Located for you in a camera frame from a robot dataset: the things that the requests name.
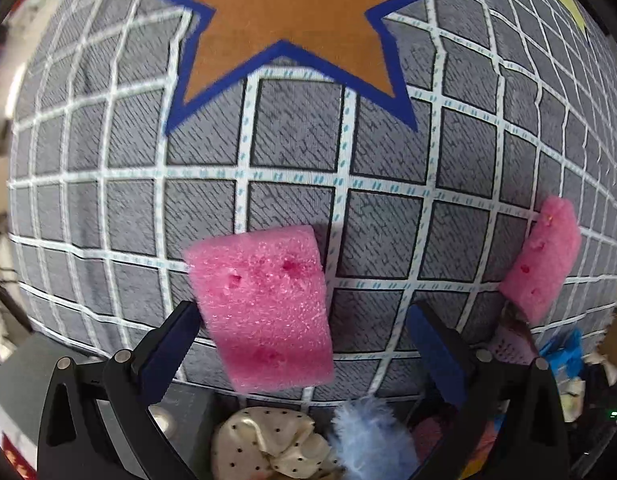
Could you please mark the grey storage box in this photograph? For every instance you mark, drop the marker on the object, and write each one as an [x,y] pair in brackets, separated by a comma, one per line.
[18,375]

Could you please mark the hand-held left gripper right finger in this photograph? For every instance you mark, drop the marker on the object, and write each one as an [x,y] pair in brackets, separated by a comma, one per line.
[433,355]

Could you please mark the grey checked star blanket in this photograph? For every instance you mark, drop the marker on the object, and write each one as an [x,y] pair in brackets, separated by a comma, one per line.
[298,120]

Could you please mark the pink cloth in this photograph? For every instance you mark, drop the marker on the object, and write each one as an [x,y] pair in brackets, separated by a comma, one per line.
[431,435]

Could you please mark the pink foam block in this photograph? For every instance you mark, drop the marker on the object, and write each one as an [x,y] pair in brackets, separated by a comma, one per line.
[268,305]
[543,265]

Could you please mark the cream polka dot scrunchie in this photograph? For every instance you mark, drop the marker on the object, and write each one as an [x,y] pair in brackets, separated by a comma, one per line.
[258,440]

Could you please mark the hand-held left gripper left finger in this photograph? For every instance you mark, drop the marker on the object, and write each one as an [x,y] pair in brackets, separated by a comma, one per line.
[163,355]

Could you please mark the blue plastic wrapper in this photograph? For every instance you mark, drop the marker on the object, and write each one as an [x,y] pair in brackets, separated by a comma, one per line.
[566,355]

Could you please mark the lilac dotted cloth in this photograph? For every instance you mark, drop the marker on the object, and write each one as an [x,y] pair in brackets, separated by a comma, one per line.
[513,347]

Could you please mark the light blue fluffy toy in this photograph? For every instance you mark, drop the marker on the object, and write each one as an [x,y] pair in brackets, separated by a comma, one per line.
[368,440]

